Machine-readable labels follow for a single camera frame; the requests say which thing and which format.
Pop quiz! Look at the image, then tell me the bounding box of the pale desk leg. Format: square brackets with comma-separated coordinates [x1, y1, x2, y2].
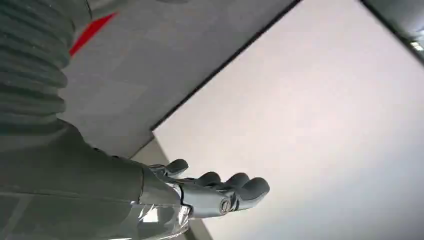
[130, 136, 214, 240]

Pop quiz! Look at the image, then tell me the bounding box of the ribbed grey right arm sleeve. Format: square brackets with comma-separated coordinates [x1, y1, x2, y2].
[0, 0, 94, 137]

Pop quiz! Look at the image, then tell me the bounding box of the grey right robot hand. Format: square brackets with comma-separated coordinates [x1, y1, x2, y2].
[0, 119, 271, 240]

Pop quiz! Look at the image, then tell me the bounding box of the red floor tape strip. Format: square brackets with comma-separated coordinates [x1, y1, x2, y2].
[68, 12, 119, 58]

